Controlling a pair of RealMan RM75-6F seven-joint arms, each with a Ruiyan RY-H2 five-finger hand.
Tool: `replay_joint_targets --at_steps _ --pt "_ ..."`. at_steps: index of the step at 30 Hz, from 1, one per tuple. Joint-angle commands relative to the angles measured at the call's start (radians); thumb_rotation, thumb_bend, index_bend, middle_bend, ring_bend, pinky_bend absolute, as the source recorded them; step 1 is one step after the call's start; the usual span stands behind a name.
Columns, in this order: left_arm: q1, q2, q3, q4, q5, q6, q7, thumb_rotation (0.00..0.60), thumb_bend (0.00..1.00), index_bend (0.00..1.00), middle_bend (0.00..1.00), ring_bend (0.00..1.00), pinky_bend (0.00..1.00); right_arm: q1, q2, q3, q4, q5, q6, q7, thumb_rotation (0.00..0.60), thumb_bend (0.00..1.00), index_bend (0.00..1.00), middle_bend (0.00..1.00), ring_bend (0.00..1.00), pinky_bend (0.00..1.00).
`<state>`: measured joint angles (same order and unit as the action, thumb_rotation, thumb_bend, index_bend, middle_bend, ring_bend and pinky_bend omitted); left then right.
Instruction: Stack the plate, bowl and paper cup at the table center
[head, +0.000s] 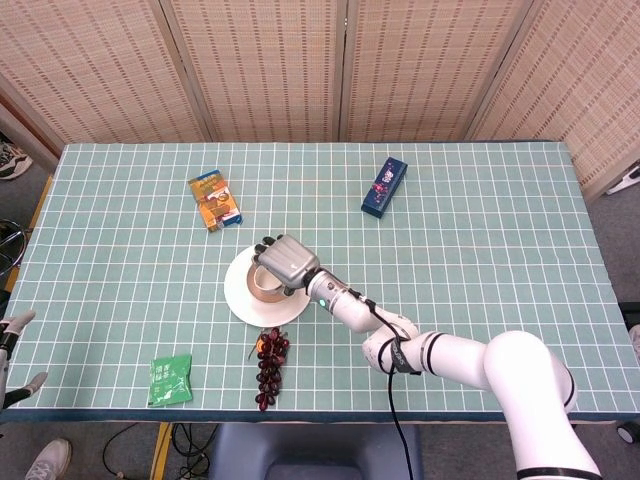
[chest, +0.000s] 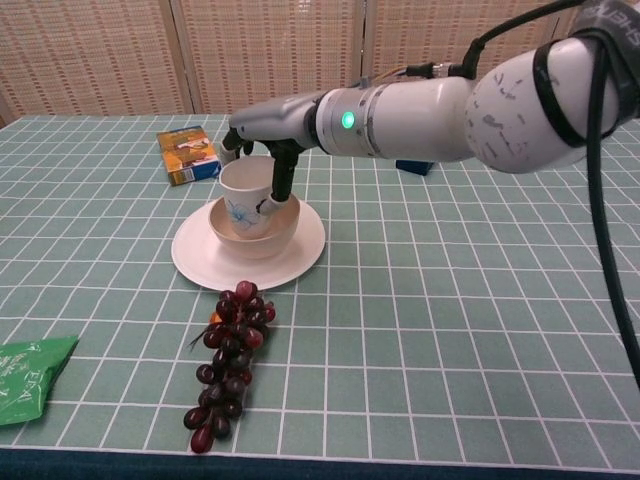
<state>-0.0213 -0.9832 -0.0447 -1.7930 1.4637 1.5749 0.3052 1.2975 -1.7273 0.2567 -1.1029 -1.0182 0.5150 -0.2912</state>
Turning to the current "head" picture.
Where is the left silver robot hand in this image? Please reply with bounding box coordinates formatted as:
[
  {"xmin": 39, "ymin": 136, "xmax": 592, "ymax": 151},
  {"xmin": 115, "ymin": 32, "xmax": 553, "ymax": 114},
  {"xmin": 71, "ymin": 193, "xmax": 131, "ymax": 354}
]
[{"xmin": 0, "ymin": 309, "xmax": 50, "ymax": 411}]

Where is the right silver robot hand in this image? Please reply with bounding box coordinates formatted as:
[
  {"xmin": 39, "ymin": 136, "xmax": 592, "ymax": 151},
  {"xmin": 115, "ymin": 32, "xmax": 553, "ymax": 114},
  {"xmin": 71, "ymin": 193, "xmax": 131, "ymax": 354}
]
[{"xmin": 252, "ymin": 233, "xmax": 321, "ymax": 296}]

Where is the beige bowl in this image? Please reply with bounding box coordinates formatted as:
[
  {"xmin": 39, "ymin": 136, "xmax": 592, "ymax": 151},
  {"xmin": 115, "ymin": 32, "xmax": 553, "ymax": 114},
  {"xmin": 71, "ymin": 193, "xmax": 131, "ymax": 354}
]
[{"xmin": 246, "ymin": 264, "xmax": 296, "ymax": 305}]

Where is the white round plate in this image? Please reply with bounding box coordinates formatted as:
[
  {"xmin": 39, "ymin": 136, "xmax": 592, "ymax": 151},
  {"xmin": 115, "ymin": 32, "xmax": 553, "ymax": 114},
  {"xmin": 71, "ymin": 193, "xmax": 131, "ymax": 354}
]
[{"xmin": 223, "ymin": 244, "xmax": 311, "ymax": 327}]

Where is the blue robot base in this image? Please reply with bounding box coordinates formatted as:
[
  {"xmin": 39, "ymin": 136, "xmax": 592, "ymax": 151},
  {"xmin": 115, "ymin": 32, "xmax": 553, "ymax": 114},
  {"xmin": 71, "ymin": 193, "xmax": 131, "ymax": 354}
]
[{"xmin": 208, "ymin": 423, "xmax": 424, "ymax": 480}]

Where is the orange snack box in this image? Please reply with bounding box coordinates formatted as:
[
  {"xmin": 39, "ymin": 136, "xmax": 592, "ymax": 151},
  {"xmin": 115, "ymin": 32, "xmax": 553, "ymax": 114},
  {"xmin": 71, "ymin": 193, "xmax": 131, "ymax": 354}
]
[{"xmin": 187, "ymin": 170, "xmax": 245, "ymax": 233}]

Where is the grey sneaker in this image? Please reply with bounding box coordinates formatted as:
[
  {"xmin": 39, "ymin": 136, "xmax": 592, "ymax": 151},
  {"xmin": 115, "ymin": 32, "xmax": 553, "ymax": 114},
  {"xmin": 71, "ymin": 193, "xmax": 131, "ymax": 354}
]
[{"xmin": 23, "ymin": 437, "xmax": 73, "ymax": 480}]

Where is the dark red grape bunch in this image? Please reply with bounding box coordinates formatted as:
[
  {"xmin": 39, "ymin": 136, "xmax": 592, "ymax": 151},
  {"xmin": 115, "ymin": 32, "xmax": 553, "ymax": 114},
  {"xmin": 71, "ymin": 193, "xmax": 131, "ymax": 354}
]
[{"xmin": 248, "ymin": 327, "xmax": 291, "ymax": 413}]

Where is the dark blue long box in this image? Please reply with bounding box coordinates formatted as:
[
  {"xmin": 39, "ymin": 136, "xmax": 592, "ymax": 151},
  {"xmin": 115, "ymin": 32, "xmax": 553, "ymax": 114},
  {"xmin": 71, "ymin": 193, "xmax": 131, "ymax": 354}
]
[{"xmin": 360, "ymin": 156, "xmax": 409, "ymax": 219}]

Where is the chrome stool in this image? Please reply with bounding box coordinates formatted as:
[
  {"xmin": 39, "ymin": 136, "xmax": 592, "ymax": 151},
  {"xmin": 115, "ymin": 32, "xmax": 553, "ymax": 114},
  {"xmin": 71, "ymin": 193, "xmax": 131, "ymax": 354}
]
[{"xmin": 0, "ymin": 218, "xmax": 34, "ymax": 281}]

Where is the green tea packet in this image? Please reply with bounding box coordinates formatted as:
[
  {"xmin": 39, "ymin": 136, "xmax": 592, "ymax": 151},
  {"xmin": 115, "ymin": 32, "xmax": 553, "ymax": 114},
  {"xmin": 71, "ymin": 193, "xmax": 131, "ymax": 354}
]
[{"xmin": 147, "ymin": 353, "xmax": 194, "ymax": 409}]

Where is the bamboo folding screen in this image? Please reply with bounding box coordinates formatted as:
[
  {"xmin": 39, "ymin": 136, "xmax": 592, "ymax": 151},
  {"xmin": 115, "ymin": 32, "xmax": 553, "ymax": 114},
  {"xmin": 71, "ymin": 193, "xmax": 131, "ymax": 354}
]
[{"xmin": 0, "ymin": 0, "xmax": 640, "ymax": 201}]

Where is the black and white sneaker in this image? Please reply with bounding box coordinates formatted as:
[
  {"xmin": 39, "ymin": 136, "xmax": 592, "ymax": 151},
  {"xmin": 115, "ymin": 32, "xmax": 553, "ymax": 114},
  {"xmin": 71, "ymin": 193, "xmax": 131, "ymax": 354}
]
[{"xmin": 0, "ymin": 141, "xmax": 34, "ymax": 181}]

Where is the green grid tablecloth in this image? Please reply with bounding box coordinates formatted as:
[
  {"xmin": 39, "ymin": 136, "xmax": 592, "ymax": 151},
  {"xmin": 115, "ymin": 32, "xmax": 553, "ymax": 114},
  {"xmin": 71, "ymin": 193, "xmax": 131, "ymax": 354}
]
[{"xmin": 0, "ymin": 140, "xmax": 631, "ymax": 424}]

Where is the white stand foot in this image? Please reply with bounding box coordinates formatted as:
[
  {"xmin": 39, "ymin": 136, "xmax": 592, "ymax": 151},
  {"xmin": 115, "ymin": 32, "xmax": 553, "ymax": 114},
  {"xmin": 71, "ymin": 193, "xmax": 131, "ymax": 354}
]
[{"xmin": 606, "ymin": 164, "xmax": 640, "ymax": 196}]

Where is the black caster wheel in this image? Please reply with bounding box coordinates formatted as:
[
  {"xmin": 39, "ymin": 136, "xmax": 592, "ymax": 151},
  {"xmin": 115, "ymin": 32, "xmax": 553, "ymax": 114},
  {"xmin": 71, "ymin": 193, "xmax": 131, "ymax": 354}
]
[{"xmin": 615, "ymin": 419, "xmax": 640, "ymax": 444}]

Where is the black floor cable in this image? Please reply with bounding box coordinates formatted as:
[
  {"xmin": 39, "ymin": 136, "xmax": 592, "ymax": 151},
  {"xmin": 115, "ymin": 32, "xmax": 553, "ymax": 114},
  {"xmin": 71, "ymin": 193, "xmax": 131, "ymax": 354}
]
[{"xmin": 102, "ymin": 422, "xmax": 211, "ymax": 480}]

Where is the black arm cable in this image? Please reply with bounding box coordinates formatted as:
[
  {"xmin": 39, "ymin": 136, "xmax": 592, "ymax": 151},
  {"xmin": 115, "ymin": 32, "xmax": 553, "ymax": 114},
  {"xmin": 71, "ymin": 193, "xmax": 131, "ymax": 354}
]
[{"xmin": 349, "ymin": 287, "xmax": 416, "ymax": 480}]

